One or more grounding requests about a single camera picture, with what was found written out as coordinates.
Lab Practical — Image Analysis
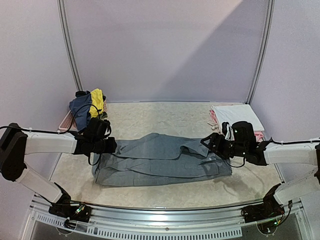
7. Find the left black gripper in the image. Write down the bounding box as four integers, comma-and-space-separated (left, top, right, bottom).
91, 136, 117, 153

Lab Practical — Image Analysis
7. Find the grey blue button shirt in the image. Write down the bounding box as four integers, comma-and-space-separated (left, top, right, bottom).
91, 133, 232, 187

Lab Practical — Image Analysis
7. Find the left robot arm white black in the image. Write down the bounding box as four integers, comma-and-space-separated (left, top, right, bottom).
0, 118, 117, 217

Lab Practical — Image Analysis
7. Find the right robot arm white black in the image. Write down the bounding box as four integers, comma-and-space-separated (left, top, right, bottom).
200, 121, 320, 218

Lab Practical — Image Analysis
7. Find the pink plastic laundry basket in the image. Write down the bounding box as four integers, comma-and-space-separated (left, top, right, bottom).
58, 99, 109, 132

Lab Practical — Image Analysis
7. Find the white folded shirt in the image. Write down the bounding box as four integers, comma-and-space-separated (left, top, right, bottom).
210, 104, 265, 132

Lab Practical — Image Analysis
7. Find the navy blue garment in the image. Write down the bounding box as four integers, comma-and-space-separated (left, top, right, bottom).
69, 91, 92, 131

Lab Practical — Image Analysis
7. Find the pink folded garment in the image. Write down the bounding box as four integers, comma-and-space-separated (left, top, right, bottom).
208, 106, 265, 142

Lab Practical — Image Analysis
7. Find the yellow garment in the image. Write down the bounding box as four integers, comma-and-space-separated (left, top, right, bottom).
89, 88, 104, 118

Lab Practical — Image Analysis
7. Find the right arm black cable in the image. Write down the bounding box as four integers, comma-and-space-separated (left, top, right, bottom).
226, 137, 320, 168

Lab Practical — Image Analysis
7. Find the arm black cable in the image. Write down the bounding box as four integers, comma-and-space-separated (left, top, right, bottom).
226, 137, 320, 168
0, 104, 112, 166

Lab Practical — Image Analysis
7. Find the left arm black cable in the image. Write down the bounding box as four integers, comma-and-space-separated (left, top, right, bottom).
0, 104, 112, 166

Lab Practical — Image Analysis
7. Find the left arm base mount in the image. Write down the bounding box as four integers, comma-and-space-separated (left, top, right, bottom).
48, 192, 93, 223

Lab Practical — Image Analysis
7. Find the aluminium front rail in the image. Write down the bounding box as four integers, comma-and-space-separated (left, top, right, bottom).
22, 196, 312, 240

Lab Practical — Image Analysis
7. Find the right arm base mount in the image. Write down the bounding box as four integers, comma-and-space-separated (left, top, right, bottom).
240, 183, 293, 223

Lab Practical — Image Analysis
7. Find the left aluminium corner post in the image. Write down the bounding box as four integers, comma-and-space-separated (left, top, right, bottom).
57, 0, 83, 91

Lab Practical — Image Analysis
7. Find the aluminium corner post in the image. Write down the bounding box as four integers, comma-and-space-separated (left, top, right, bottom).
245, 0, 275, 105
57, 0, 83, 91

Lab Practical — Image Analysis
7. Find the right aluminium corner post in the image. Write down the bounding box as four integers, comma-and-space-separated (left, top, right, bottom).
245, 0, 275, 105

